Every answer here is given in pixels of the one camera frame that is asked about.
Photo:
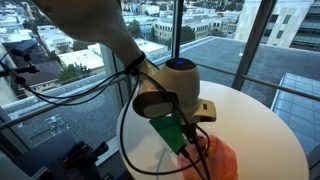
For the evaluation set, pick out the dark window rail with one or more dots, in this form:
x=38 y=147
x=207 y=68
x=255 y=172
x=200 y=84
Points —
x=276 y=86

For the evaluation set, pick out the orange plastic bag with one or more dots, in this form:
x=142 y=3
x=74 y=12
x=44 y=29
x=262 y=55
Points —
x=221 y=163

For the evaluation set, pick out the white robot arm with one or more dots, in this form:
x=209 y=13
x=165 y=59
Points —
x=100 y=23

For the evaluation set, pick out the black equipment base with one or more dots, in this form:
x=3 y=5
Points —
x=60 y=158

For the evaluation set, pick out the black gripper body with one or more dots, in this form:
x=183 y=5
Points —
x=193 y=135

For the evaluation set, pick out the dark window mullion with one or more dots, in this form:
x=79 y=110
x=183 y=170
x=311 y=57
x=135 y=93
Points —
x=255 y=40

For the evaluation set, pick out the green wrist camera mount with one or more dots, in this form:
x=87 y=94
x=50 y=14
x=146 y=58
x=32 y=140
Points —
x=168 y=133

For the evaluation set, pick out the black camera on stand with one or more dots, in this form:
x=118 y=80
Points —
x=23 y=48

